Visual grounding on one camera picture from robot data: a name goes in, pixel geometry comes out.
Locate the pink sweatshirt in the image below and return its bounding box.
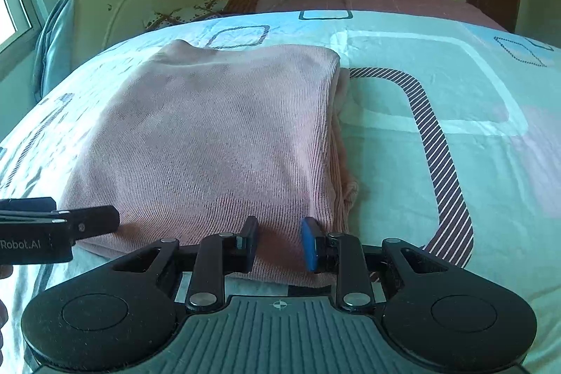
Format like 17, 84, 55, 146
59, 39, 361, 288

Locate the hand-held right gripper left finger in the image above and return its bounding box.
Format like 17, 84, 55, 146
102, 216, 260, 312

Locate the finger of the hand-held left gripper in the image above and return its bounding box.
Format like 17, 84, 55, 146
56, 205, 121, 242

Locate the patterned white pillow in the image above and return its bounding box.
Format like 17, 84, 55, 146
144, 0, 234, 32

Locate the patterned light blue bed sheet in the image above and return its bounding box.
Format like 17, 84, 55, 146
0, 8, 561, 374

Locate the blue curtain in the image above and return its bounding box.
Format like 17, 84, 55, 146
13, 0, 120, 100

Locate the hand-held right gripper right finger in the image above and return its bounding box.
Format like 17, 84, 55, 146
300, 217, 462, 312

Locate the brown cushion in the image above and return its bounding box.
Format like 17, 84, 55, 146
223, 0, 264, 14

